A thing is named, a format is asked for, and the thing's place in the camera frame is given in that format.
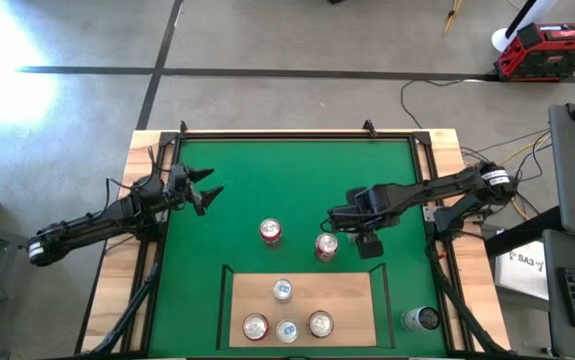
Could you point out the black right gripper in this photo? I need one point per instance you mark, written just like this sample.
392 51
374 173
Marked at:
370 246

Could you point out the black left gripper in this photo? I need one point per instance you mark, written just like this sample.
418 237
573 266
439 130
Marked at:
179 185

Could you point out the red soda can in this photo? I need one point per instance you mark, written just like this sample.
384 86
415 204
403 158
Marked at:
270 232
255 327
326 247

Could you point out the white can with black lid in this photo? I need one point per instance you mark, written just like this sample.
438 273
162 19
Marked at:
414 319

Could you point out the silver can top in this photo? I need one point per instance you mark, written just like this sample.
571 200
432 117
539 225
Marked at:
321 324

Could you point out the blue slim energy drink can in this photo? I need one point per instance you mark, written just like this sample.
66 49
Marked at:
287 331
282 290

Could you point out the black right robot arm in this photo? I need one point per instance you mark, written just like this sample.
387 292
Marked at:
432 187

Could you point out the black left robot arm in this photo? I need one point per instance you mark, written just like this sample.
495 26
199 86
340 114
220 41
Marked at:
92 225

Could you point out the wooden board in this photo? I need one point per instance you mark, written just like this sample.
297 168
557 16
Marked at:
352 300

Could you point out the black table edge clamp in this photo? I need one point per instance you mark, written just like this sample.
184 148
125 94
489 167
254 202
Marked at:
183 127
369 129

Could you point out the green table mat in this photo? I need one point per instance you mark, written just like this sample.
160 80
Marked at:
277 175

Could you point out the white printed paper sheet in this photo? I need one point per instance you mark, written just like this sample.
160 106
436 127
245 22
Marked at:
522 272

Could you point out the dark grey desk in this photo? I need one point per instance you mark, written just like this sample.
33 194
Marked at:
549 340

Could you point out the thin yellow stick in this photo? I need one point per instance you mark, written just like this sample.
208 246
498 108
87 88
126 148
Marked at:
451 19

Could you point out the white floor stand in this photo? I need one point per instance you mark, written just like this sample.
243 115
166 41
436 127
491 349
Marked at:
501 40

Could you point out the red and black toolbox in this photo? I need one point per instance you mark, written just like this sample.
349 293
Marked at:
547 55

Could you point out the black table frame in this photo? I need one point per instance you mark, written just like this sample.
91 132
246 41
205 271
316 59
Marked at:
292 135

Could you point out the black diagonal frame strut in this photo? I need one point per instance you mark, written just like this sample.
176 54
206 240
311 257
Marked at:
132 305
459 305

